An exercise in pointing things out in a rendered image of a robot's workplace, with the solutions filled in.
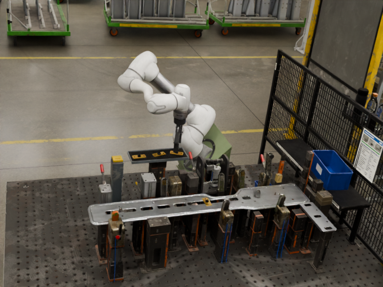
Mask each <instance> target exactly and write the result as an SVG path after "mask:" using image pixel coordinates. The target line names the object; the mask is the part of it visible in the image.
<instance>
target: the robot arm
mask: <svg viewBox="0 0 383 287"><path fill-rule="evenodd" d="M156 63H157V58H156V56H155V55H154V54H153V53H151V52H150V51H145V52H143V53H141V54H139V55H138V56H137V57H136V58H135V60H134V61H133V62H132V63H131V64H130V66H129V67H128V69H127V70H126V71H125V72H124V74H122V75H121V76H120V77H119V78H118V80H117V82H118V85H119V86H120V87H121V88H122V89H123V90H125V91H127V92H130V93H143V94H144V100H145V102H146V103H147V108H148V111H149V112H150V113H152V114H164V113H168V112H171V111H173V117H174V123H175V124H176V130H175V131H174V133H173V141H174V142H173V143H174V149H173V152H174V153H178V148H179V147H183V149H184V150H185V152H186V153H187V155H188V157H189V152H191V154H192V157H193V164H194V167H196V164H197V157H198V156H201V157H202V158H206V156H207V155H208V154H209V153H211V152H212V149H211V148H209V147H207V146H206V145H205V144H203V142H202V140H203V138H204V136H205V135H206V134H207V132H208V131H209V130H210V128H211V127H212V125H213V123H214V120H215V110H214V109H213V108H212V107H211V106H209V105H199V104H192V103H191V102H190V88H189V87H188V86H187V85H185V84H178V85H177V86H176V87H175V86H174V85H173V84H172V83H171V82H170V81H169V80H167V79H166V78H165V77H164V76H163V75H162V74H161V73H160V72H159V69H158V67H157V64H156ZM143 80H144V81H146V82H150V83H151V84H152V85H153V86H154V87H155V88H156V89H157V90H158V91H159V92H160V93H162V94H157V93H156V94H154V95H153V89H152V87H151V86H150V85H148V84H146V83H144V82H143ZM186 122H187V125H186V126H183V125H184V124H185V123H186ZM191 164H192V163H191V160H190V158H189V160H187V161H186V163H185V166H186V167H188V166H190V165H191Z"/></svg>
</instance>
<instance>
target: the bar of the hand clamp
mask: <svg viewBox="0 0 383 287"><path fill-rule="evenodd" d="M273 158H274V155H273V153H272V152H268V153H266V164H265V171H264V173H265V174H266V177H265V178H267V172H268V174H269V176H268V177H269V178H270V176H271V166H272V159H273Z"/></svg>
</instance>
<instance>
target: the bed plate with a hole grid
mask: <svg viewBox="0 0 383 287"><path fill-rule="evenodd" d="M235 167H236V168H235V169H236V170H240V169H244V170H245V175H246V176H245V188H249V187H255V181H258V180H259V174H260V173H264V167H263V164H262V163H261V164H252V165H238V166H235ZM143 173H148V172H141V173H125V174H123V179H122V190H121V201H122V202H123V201H130V200H140V198H141V193H140V191H139V189H140V182H141V174H143ZM295 173H296V171H295V170H294V169H293V168H292V167H291V166H290V165H289V164H288V163H287V162H285V163H284V167H283V173H282V176H283V177H282V182H281V184H280V185H282V184H288V183H294V184H296V185H297V186H298V184H300V181H301V176H299V178H295ZM135 181H137V184H138V188H139V189H138V188H137V185H136V183H135ZM102 184H103V178H102V175H95V176H89V177H87V176H85V177H70V178H54V179H38V180H29V181H13V182H6V207H5V214H6V215H5V243H4V262H3V287H383V266H382V265H381V263H380V261H379V260H378V259H377V258H376V257H375V256H374V255H373V254H372V253H371V251H370V250H369V249H368V248H367V247H366V246H365V245H364V244H363V243H362V242H361V241H360V240H359V239H358V238H357V237H355V242H356V243H357V244H353V245H352V244H351V243H350V242H349V241H348V240H347V239H346V237H349V236H350V234H351V230H350V229H349V228H342V229H337V230H335V231H333V234H332V237H331V239H330V241H329V244H328V248H327V252H326V255H325V259H324V262H323V265H322V267H323V268H324V269H325V273H319V274H317V273H316V272H315V271H314V269H313V268H312V267H311V265H310V264H309V261H314V258H315V254H316V250H317V246H318V243H313V244H311V243H310V242H309V244H308V249H309V250H310V251H311V253H309V254H302V253H301V252H300V251H299V253H297V254H289V253H288V252H287V250H285V249H284V248H283V250H282V258H277V259H275V260H271V259H270V257H271V255H270V254H269V252H268V251H267V250H266V248H268V244H269V240H270V235H271V234H266V238H265V239H258V244H257V246H258V248H257V255H259V258H258V257H257V256H254V257H252V256H251V257H250V256H249V255H248V254H246V253H245V250H244V248H247V243H248V241H249V238H250V237H248V236H247V234H246V231H248V230H247V227H248V220H249V216H250V210H248V212H247V220H246V226H245V234H244V237H239V236H238V234H237V233H235V239H234V240H235V242H234V243H230V244H229V251H228V254H227V259H228V260H229V262H228V264H226V263H225V264H224V263H222V264H221V263H217V261H216V259H214V258H213V256H212V254H211V253H212V252H214V251H215V244H214V243H213V241H212V239H211V237H210V232H211V225H209V226H207V229H206V237H205V239H206V241H207V243H208V245H206V246H200V245H199V243H198V241H197V242H196V245H197V247H198V249H199V251H196V252H189V250H188V248H187V246H186V244H185V242H184V240H183V238H182V236H181V235H182V234H185V227H184V226H183V225H182V224H179V225H178V234H177V241H178V243H179V245H180V248H181V251H178V252H170V253H168V254H167V259H168V260H169V263H170V266H171V267H172V269H171V270H166V271H161V272H154V273H147V274H142V273H141V270H140V267H139V264H138V263H142V262H145V259H139V260H135V258H134V255H133V252H132V249H131V246H130V243H129V242H130V241H132V230H133V222H126V223H125V224H124V227H125V239H124V244H125V246H124V251H125V254H126V257H123V258H122V260H123V271H124V274H123V277H124V280H125V281H122V280H119V281H115V282H113V283H112V282H111V283H110V284H109V283H108V279H109V278H108V274H106V273H107V269H106V268H107V264H103V265H100V264H99V260H98V257H97V253H96V248H95V245H97V236H98V225H93V224H91V222H90V219H89V214H88V207H89V206H90V205H92V204H99V185H102ZM298 187H299V186H298Z"/></svg>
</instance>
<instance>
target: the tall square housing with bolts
mask: <svg viewBox="0 0 383 287"><path fill-rule="evenodd" d="M140 191H141V198H140V200H141V199H152V198H155V196H156V178H155V176H154V174H153V173H143V174H141V182H140ZM152 209H153V208H152V207H145V208H142V210H143V211H144V210H152Z"/></svg>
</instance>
